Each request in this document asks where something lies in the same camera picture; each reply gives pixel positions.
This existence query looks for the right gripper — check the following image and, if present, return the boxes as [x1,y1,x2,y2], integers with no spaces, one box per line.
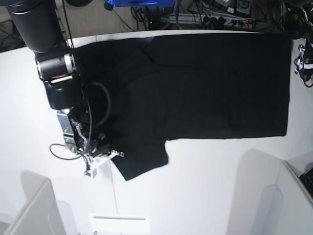
[79,133,124,171]

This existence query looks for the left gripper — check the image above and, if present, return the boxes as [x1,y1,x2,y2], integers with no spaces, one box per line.
[293,44,313,87]

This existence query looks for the black T-shirt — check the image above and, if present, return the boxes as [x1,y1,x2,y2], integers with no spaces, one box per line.
[75,33,292,181]

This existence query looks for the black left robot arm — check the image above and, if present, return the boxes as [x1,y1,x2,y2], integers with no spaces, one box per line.
[282,0,313,88]

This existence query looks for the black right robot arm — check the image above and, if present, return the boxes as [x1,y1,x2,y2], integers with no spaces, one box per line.
[1,0,123,176]

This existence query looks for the black keyboard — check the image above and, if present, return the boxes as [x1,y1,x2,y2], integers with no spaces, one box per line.
[300,168,313,195]

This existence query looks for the white power strip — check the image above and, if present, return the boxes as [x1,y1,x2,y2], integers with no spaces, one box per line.
[160,13,256,27]

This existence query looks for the blue box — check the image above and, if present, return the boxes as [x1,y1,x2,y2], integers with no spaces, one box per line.
[109,0,176,7]

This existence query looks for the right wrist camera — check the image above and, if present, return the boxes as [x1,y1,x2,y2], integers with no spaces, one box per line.
[84,168,97,180]

